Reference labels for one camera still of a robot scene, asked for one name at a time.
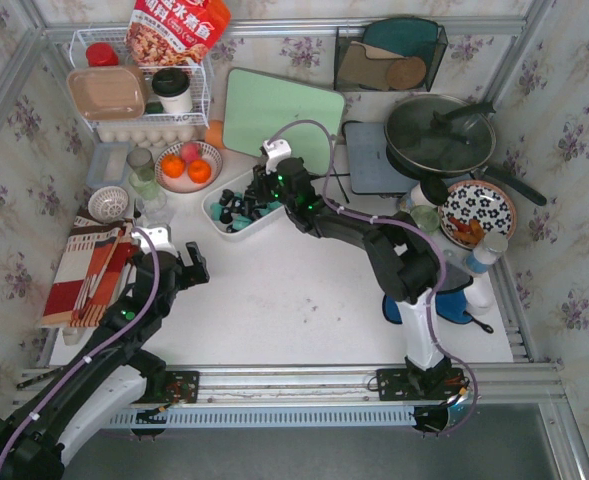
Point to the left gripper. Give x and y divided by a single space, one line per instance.
184 270

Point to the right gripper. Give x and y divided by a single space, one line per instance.
262 181

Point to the white storage basket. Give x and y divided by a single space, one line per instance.
240 186

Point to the grey blue oven mitt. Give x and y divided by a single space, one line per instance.
450 301

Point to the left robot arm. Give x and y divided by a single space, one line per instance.
112 370

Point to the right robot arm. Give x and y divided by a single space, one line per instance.
407 266

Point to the white coffee cup black lid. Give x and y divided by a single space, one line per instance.
172 86

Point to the right orange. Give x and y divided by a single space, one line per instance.
199 171

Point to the orange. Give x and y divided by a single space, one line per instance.
172 166
199 171

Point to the orange sponge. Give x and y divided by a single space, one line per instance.
214 134

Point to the clear glass tumbler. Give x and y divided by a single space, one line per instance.
157 210

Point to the green cutting board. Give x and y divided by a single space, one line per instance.
258 105

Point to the pink peach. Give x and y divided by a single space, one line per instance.
190 152

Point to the fruit bowl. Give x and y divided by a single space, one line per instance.
184 184

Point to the left orange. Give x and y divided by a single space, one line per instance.
172 166

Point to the green glass tumbler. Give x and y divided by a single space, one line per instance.
144 185

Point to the red striped towel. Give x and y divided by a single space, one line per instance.
91 265

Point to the grey induction cooker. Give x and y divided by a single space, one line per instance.
370 170

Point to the white round strainer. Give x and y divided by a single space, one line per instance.
108 203

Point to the grey glass tumbler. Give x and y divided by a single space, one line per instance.
142 164

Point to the egg tray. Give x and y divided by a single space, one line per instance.
147 137

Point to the clear lidded container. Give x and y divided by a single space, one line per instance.
108 165

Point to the black mesh organizer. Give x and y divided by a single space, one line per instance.
362 67

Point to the green glass cup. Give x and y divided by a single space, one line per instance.
426 218

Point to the glass pan lid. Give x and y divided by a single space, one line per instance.
439 132

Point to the round cork coaster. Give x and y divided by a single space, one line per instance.
406 73

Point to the red snack bag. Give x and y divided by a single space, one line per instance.
175 32

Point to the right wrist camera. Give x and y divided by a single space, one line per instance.
276 151

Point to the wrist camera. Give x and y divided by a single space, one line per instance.
158 236
276 151

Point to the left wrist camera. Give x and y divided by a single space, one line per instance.
158 236

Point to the white wire rack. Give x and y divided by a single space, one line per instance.
154 116

